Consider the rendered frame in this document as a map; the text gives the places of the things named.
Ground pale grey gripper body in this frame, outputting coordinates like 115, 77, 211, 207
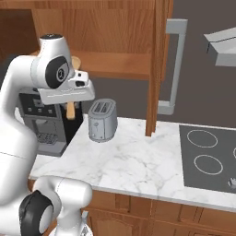
37, 79, 97, 106

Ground grey cabinet door handle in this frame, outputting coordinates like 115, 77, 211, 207
158, 18, 189, 116

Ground grey black coffee machine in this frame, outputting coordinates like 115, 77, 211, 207
18, 88, 85, 158

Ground wooden cabinet door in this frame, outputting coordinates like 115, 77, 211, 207
145, 0, 175, 138

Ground open wooden wall cabinet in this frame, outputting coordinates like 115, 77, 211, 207
0, 0, 173, 82

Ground silver toaster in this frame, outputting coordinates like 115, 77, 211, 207
88, 98, 119, 144

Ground dark grey hob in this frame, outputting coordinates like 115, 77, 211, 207
178, 124, 236, 195

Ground grey range hood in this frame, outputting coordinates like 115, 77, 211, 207
203, 26, 236, 67

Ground wooden spoon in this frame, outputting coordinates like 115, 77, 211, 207
65, 56, 83, 121

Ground wooden base cabinets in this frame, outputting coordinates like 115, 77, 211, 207
27, 179, 236, 236

